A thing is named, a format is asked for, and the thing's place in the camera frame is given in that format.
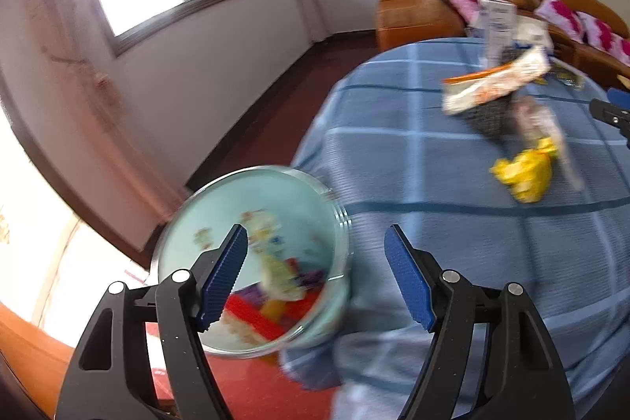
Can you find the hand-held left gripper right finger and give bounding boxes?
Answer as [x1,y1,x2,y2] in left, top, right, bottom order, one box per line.
[384,224,576,420]

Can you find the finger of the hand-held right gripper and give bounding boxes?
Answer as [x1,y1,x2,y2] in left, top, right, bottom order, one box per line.
[589,87,630,126]

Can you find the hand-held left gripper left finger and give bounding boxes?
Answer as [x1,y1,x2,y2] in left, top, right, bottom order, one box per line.
[54,223,248,420]

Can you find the light green trash bin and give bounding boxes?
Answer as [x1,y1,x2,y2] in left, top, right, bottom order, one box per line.
[150,164,353,360]

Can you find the brown leather sofa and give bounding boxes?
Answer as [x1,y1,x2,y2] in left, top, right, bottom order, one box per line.
[496,0,630,90]

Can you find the green snack packet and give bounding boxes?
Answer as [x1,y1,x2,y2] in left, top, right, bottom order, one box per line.
[550,58,590,92]

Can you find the white translucent plastic bag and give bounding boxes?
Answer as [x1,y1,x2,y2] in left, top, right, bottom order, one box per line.
[511,96,587,193]

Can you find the blue checked tablecloth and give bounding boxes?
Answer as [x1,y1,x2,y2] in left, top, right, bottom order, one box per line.
[277,37,630,420]

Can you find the large yellow plastic bag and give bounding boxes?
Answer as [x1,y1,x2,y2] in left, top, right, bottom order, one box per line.
[489,137,560,205]

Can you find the white orange snack packet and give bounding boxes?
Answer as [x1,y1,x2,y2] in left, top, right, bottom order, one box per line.
[440,44,551,117]

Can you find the white milk carton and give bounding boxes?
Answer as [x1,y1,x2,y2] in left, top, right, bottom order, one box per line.
[476,0,519,63]

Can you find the brown leather armchair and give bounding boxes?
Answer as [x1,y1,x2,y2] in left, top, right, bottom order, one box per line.
[376,0,467,53]

